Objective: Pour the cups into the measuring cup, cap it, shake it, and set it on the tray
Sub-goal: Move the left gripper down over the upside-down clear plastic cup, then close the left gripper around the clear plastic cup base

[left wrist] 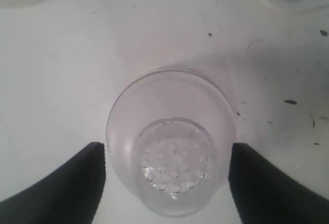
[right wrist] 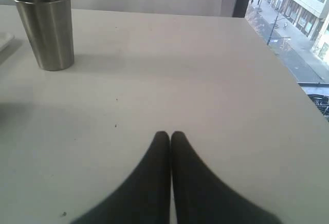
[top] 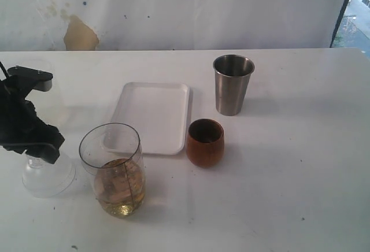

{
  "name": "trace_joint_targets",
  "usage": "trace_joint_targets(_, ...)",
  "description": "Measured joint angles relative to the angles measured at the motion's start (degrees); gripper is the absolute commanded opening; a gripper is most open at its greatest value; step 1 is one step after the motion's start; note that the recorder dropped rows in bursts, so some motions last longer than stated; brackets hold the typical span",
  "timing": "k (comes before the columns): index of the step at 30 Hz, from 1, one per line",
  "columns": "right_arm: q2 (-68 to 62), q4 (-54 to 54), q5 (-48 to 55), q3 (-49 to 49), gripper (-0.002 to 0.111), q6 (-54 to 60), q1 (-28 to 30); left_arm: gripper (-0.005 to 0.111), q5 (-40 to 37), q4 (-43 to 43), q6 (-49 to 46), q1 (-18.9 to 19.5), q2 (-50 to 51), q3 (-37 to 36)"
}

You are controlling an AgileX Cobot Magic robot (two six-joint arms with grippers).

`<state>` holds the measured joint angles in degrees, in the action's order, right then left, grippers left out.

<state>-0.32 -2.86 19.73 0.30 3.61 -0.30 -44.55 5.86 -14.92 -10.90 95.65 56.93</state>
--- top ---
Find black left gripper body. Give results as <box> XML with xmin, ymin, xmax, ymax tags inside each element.
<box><xmin>1</xmin><ymin>76</ymin><xmax>43</xmax><ymax>154</ymax></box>

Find clear plastic shaker lid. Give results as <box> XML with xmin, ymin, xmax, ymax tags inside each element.
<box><xmin>22</xmin><ymin>152</ymin><xmax>76</xmax><ymax>198</ymax></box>

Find clear plastic shaker body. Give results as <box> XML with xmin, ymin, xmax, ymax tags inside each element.
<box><xmin>79</xmin><ymin>123</ymin><xmax>146</xmax><ymax>218</ymax></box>

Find wooden cubes and gold coins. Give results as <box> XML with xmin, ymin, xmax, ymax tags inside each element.
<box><xmin>93</xmin><ymin>158</ymin><xmax>146</xmax><ymax>218</ymax></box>

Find brown wooden cup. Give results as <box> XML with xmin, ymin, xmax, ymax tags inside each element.
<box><xmin>186</xmin><ymin>118</ymin><xmax>224</xmax><ymax>168</ymax></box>

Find stainless steel cup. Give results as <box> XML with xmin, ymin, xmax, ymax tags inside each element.
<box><xmin>213</xmin><ymin>54</ymin><xmax>255</xmax><ymax>116</ymax></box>

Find translucent plastic jar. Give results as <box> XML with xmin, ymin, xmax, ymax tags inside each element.
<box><xmin>23</xmin><ymin>59</ymin><xmax>69</xmax><ymax>132</ymax></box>

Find white rectangular tray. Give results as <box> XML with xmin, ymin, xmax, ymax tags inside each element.
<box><xmin>110</xmin><ymin>82</ymin><xmax>190</xmax><ymax>155</ymax></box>

